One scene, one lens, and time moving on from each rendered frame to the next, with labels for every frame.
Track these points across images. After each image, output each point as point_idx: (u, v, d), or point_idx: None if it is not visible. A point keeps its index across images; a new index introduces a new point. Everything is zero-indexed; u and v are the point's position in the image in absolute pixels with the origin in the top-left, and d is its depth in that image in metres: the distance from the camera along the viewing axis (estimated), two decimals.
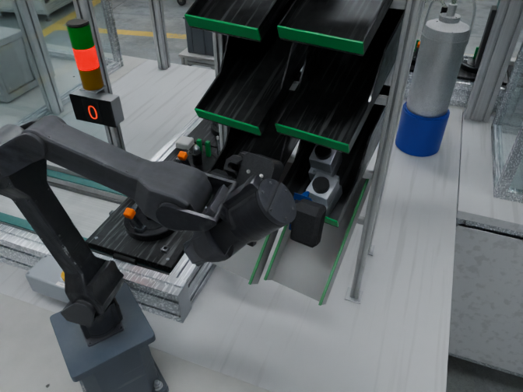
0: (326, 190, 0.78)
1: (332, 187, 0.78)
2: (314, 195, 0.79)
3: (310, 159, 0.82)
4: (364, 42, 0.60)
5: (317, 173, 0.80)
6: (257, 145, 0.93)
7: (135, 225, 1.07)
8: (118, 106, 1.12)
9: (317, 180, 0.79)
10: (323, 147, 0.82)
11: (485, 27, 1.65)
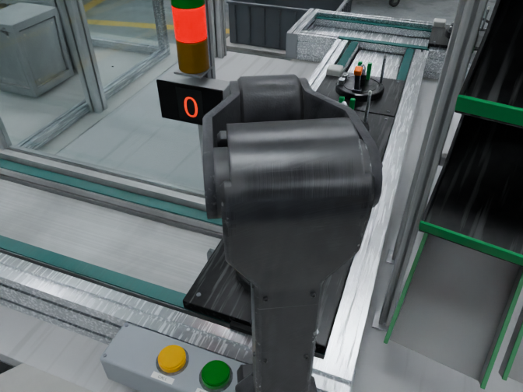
0: None
1: None
2: None
3: None
4: None
5: None
6: (496, 160, 0.56)
7: None
8: None
9: None
10: None
11: None
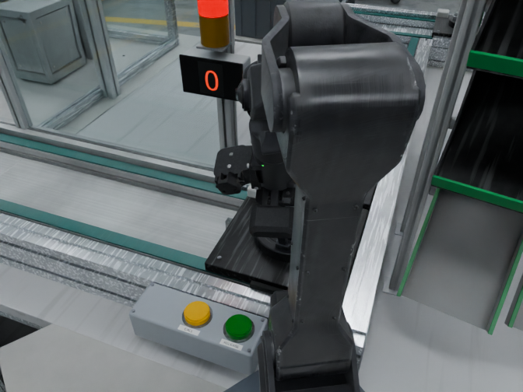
0: None
1: None
2: None
3: None
4: None
5: None
6: (503, 121, 0.60)
7: (280, 239, 0.75)
8: None
9: None
10: None
11: None
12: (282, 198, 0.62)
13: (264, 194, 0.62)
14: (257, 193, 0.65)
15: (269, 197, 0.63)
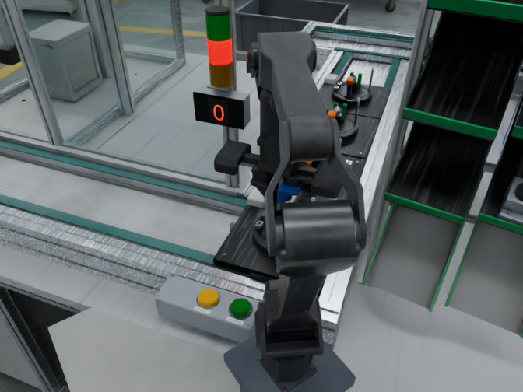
0: (290, 197, 0.94)
1: (294, 197, 0.95)
2: None
3: (510, 201, 0.68)
4: None
5: None
6: (440, 151, 0.80)
7: None
8: (248, 106, 0.99)
9: None
10: None
11: None
12: (254, 168, 0.66)
13: None
14: None
15: None
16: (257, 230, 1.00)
